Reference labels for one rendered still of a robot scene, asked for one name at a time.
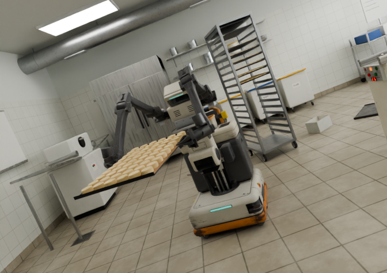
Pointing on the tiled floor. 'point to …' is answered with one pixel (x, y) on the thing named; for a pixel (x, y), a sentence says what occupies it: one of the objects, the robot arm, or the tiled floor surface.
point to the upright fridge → (102, 92)
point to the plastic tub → (318, 124)
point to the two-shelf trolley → (370, 48)
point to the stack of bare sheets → (371, 110)
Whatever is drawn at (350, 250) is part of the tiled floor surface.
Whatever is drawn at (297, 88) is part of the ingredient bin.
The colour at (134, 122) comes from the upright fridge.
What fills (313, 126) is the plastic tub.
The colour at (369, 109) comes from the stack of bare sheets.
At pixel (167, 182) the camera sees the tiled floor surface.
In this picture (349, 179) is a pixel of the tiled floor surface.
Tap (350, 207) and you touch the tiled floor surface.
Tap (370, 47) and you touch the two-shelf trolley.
